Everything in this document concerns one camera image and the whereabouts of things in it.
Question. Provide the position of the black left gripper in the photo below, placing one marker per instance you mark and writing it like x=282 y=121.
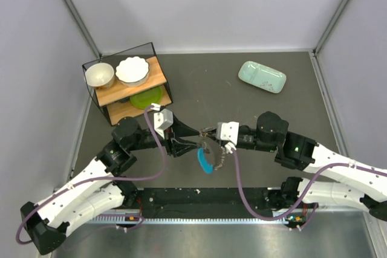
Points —
x=173 y=142

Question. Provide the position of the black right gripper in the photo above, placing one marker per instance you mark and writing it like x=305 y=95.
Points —
x=214 y=132

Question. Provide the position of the metal key organizer blue handle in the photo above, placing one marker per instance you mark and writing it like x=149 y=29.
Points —
x=211 y=156

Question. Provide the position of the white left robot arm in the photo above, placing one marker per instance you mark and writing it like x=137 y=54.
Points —
x=101 y=185

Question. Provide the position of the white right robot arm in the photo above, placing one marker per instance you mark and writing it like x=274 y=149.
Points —
x=337 y=179

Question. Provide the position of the green plate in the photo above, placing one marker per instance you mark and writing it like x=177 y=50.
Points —
x=147 y=97

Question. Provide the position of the light green rectangular tray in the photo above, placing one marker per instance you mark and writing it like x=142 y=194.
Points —
x=262 y=77

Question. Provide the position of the white scalloped bowl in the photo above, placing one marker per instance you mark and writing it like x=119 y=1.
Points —
x=133 y=71

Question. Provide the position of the beige ceramic bowl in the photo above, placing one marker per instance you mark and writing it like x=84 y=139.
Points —
x=100 y=76

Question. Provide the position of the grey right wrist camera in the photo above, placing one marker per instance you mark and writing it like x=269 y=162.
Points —
x=227 y=124

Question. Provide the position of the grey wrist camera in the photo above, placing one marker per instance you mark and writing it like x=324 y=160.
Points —
x=162 y=121
x=227 y=124

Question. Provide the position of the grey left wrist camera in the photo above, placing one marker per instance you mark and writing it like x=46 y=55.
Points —
x=162 y=121

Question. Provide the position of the black wire wooden shelf rack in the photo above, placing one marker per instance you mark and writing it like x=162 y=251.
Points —
x=114 y=102

